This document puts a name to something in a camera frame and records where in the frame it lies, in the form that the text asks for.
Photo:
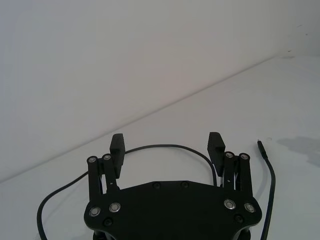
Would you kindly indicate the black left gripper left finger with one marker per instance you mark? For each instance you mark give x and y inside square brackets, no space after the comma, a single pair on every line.
[117,150]

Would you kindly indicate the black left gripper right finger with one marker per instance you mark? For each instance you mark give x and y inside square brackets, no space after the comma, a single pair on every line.
[214,150]

